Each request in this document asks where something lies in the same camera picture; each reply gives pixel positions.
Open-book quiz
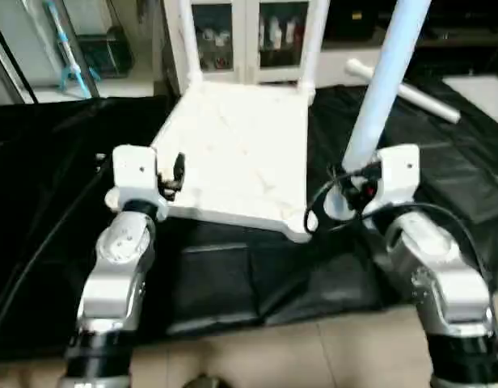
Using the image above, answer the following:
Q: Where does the white plastic table top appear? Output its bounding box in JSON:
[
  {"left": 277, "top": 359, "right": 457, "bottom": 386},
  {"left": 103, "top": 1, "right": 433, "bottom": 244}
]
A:
[{"left": 103, "top": 79, "right": 319, "bottom": 243}]

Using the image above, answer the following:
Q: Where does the white plastic table leg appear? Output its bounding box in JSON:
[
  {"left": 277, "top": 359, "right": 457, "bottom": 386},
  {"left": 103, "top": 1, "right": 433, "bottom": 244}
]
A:
[
  {"left": 322, "top": 0, "right": 433, "bottom": 221},
  {"left": 296, "top": 0, "right": 331, "bottom": 91},
  {"left": 344, "top": 58, "right": 462, "bottom": 125},
  {"left": 173, "top": 0, "right": 204, "bottom": 94}
]

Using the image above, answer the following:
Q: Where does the black work mat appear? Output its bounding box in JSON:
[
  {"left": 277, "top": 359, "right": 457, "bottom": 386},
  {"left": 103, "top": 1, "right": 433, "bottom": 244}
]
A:
[{"left": 0, "top": 77, "right": 498, "bottom": 361}]

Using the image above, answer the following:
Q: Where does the white glass door cabinet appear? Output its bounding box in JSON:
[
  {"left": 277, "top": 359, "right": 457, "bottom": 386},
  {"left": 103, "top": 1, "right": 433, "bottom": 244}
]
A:
[{"left": 162, "top": 0, "right": 332, "bottom": 86}]

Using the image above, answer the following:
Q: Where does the teal plastic object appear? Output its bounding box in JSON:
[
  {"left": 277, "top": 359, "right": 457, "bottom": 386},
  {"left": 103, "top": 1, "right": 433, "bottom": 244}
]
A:
[{"left": 42, "top": 0, "right": 101, "bottom": 91}]

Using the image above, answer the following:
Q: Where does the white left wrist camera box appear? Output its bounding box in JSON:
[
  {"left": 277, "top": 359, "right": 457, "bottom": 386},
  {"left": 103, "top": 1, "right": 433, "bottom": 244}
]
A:
[{"left": 110, "top": 145, "right": 160, "bottom": 217}]

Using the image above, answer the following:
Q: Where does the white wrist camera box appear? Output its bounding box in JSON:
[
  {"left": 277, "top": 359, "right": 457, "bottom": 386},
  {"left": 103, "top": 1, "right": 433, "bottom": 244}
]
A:
[
  {"left": 373, "top": 145, "right": 422, "bottom": 209},
  {"left": 110, "top": 145, "right": 160, "bottom": 217}
]

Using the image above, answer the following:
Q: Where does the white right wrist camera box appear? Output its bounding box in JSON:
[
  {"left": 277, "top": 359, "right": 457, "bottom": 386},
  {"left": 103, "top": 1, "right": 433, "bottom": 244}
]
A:
[{"left": 373, "top": 145, "right": 422, "bottom": 209}]

